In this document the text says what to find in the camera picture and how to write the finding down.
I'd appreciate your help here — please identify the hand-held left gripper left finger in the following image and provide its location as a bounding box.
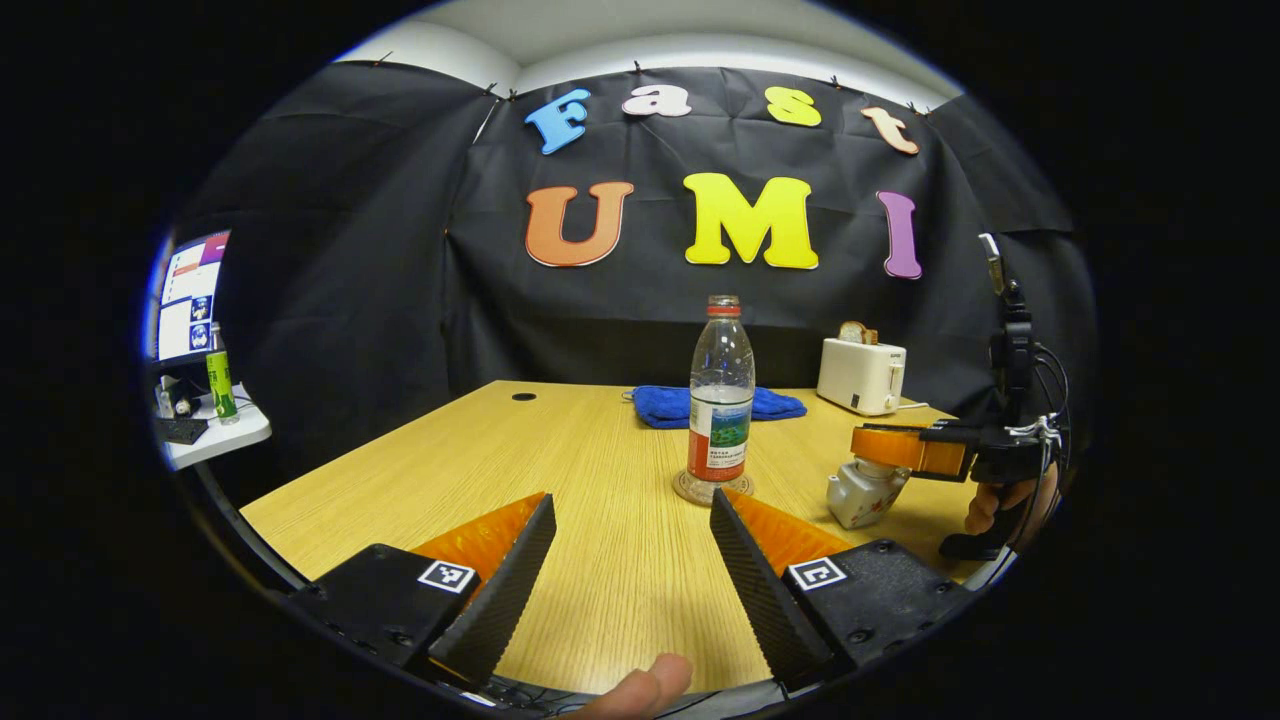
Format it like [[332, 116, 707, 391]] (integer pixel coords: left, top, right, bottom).
[[290, 492, 558, 691]]

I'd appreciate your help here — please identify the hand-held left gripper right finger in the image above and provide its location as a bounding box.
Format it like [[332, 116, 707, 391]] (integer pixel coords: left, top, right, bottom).
[[708, 488, 976, 696]]

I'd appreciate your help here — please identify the white ceramic teacup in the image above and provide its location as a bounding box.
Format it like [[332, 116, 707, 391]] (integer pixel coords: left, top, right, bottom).
[[826, 458, 911, 530]]

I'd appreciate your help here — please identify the round cork coaster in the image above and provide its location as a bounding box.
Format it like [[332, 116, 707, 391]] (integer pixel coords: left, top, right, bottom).
[[672, 470, 755, 506]]

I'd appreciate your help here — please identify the clear plastic water bottle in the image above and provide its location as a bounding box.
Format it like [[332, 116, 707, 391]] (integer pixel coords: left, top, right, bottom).
[[686, 295, 756, 486]]

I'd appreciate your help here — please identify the white toaster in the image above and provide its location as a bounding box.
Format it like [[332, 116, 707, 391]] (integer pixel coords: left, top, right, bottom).
[[816, 337, 907, 417]]

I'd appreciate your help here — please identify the blue towel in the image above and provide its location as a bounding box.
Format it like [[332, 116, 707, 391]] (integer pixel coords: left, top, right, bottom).
[[632, 385, 808, 430]]

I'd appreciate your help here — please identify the white side table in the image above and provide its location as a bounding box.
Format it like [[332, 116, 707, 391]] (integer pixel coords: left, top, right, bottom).
[[155, 385, 273, 473]]

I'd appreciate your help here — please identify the black backdrop cloth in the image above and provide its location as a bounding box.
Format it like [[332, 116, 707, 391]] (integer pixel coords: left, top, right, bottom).
[[165, 60, 1099, 501]]

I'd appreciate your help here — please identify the computer monitor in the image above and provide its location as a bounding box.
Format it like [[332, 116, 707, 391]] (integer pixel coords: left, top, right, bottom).
[[150, 230, 233, 366]]

